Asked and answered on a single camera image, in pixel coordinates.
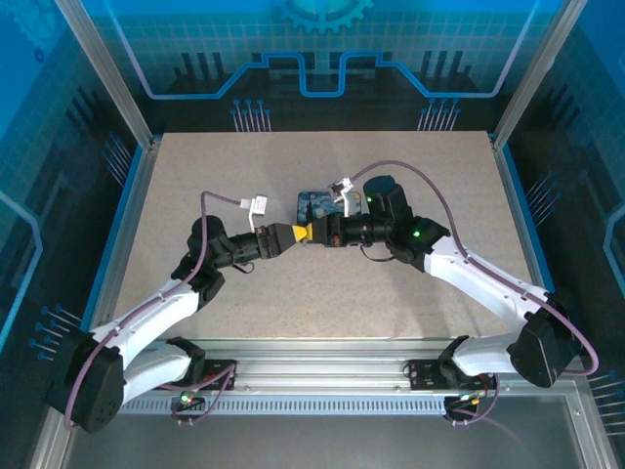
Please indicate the blue starry night box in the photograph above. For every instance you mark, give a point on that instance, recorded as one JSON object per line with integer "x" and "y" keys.
{"x": 312, "y": 205}

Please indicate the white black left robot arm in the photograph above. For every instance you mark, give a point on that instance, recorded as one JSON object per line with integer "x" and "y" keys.
{"x": 151, "y": 366}

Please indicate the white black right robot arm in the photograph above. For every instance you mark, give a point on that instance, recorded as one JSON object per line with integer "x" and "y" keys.
{"x": 478, "y": 283}

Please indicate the blue table edge strip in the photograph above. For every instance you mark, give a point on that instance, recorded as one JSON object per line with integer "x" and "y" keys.
{"x": 537, "y": 244}
{"x": 111, "y": 244}

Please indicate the grey metal lower panel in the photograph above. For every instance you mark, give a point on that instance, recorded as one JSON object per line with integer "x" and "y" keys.
{"x": 317, "y": 439}

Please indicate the aluminium table side rail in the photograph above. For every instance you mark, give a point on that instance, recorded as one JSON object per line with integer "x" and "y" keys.
{"x": 526, "y": 244}
{"x": 126, "y": 244}

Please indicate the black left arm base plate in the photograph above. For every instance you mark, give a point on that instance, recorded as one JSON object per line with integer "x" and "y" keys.
{"x": 215, "y": 366}

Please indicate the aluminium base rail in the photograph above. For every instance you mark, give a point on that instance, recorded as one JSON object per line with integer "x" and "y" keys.
{"x": 317, "y": 366}

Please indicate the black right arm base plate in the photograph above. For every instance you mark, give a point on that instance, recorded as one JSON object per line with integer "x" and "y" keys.
{"x": 422, "y": 376}

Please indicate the aluminium frame post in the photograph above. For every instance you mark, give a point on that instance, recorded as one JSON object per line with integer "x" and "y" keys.
{"x": 110, "y": 73}
{"x": 534, "y": 73}

